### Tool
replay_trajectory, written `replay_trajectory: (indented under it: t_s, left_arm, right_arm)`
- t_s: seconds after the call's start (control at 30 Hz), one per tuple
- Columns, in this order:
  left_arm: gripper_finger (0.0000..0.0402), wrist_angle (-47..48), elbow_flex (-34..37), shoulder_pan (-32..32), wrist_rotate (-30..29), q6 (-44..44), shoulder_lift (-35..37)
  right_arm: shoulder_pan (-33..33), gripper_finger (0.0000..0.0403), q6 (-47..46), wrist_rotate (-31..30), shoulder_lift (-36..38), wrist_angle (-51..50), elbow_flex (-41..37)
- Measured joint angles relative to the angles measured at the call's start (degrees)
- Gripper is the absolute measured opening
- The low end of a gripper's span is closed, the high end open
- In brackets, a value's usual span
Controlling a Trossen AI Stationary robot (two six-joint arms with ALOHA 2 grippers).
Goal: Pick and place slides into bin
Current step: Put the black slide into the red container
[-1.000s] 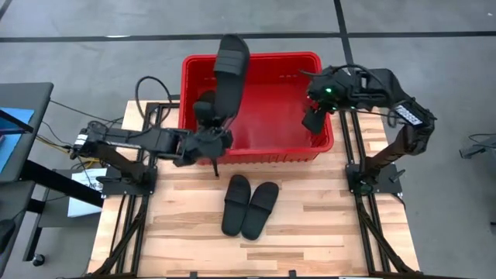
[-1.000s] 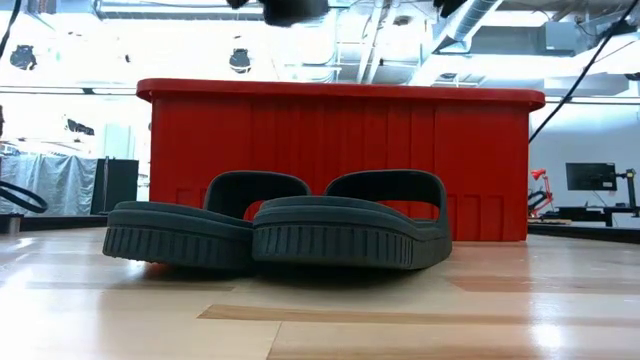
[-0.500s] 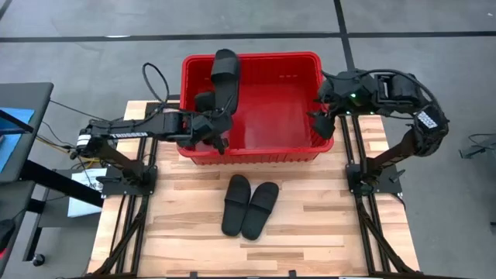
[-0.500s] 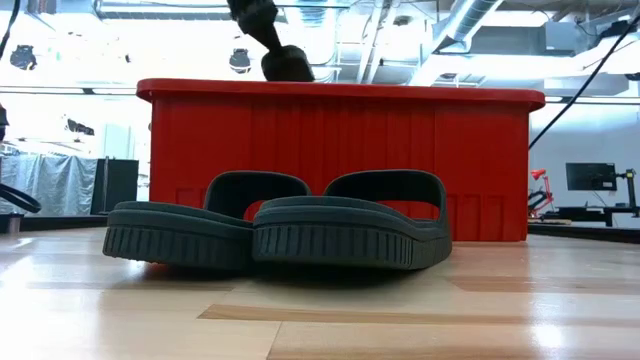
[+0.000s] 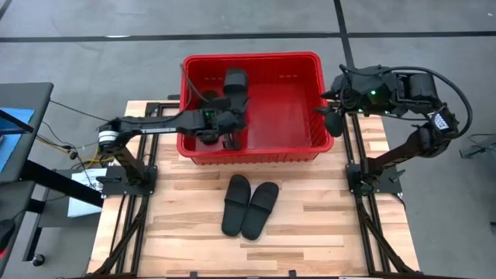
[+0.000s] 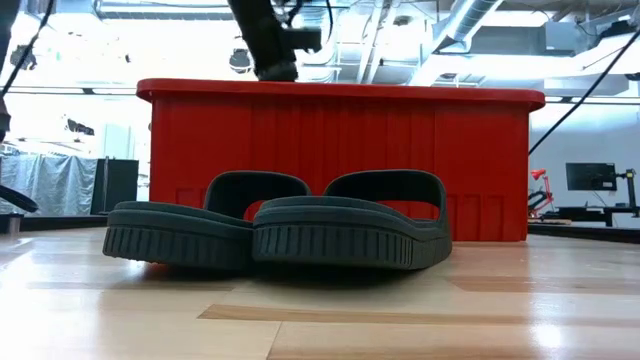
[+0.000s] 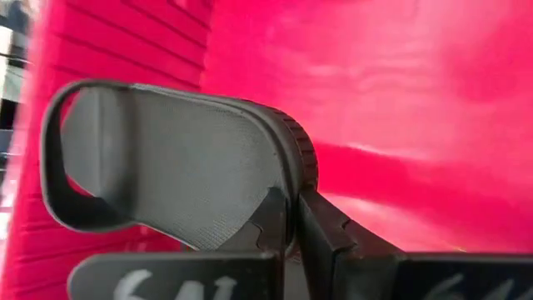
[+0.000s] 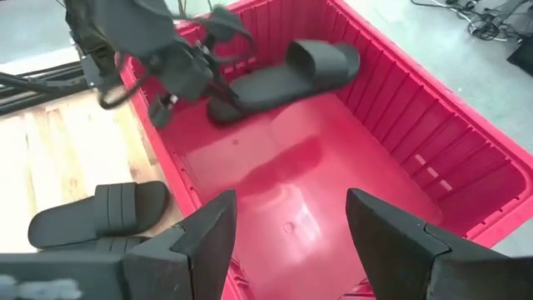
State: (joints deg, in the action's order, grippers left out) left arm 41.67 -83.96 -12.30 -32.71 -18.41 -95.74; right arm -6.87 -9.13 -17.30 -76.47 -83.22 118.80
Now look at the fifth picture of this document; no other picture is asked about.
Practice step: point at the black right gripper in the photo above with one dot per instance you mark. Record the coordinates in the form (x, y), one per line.
(364, 87)

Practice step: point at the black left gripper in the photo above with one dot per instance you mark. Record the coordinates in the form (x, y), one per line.
(230, 121)

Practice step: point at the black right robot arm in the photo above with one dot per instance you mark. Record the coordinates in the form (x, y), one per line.
(407, 149)

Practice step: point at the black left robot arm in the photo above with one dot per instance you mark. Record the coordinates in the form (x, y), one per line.
(162, 124)

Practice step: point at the red plastic bin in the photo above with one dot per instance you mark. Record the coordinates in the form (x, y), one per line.
(279, 116)

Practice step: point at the grey floor stand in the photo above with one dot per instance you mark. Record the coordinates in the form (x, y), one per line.
(480, 148)

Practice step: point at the white box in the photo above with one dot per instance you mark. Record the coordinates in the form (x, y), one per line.
(83, 201)

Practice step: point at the black desk beam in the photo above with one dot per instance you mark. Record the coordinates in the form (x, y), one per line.
(58, 182)

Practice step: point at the dark grey desk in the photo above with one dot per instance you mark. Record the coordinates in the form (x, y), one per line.
(27, 95)

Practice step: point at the black desk leg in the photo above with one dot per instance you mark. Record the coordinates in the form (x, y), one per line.
(33, 232)

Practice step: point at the blue lit screen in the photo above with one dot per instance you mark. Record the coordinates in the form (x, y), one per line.
(11, 147)

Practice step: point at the dark grey lower shelf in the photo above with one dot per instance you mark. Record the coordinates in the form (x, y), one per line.
(15, 201)

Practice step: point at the black caster wheel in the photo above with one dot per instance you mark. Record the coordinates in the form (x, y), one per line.
(38, 260)

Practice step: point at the black device with light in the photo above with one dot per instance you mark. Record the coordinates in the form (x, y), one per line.
(4, 232)

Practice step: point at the black aluminium frame rail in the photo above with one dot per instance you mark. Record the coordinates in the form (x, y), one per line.
(152, 107)
(377, 248)

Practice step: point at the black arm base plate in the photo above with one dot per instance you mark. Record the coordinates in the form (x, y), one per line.
(128, 188)
(389, 187)

